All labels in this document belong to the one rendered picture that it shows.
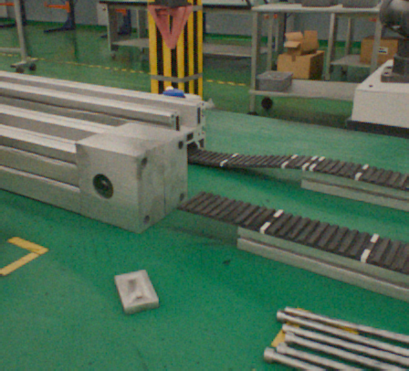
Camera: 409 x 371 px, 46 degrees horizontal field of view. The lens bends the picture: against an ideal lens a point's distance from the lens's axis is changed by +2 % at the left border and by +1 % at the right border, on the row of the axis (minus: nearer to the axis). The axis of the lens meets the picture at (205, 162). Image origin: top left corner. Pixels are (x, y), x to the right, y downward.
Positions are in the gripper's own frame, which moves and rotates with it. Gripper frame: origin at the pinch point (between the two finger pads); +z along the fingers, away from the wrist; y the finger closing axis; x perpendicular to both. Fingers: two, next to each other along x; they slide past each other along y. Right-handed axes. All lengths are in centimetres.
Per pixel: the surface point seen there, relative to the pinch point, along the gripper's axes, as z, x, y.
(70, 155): 8.6, 11.2, 36.6
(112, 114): 9.8, -0.3, 16.4
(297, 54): 67, -148, -459
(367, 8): 6, -31, -269
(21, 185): 14.7, 1.5, 36.5
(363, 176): 12.6, 40.1, 14.4
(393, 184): 12.6, 43.7, 15.0
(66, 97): 8.0, -9.6, 17.4
